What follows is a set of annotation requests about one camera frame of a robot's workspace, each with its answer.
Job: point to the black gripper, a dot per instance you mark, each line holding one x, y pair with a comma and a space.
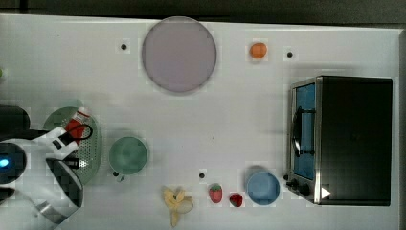
69, 139

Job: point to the red ketchup bottle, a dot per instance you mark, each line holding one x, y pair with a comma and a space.
77, 124

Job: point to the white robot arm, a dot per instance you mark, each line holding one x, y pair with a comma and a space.
38, 189

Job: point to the black frying pan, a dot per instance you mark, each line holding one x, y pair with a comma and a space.
13, 119

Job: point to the green mug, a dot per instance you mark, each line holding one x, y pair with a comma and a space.
127, 156

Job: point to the peeled toy banana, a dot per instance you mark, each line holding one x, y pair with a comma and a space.
178, 204

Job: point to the grey round plate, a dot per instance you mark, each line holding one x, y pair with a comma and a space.
179, 54

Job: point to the large toy strawberry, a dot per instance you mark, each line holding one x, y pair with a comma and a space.
215, 193

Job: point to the small red toy berry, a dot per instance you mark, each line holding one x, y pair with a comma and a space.
236, 199

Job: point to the blue cup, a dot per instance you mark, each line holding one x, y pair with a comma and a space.
262, 187

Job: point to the orange toy fruit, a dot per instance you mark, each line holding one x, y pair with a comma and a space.
258, 50

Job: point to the black toaster oven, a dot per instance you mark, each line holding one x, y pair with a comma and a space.
341, 140

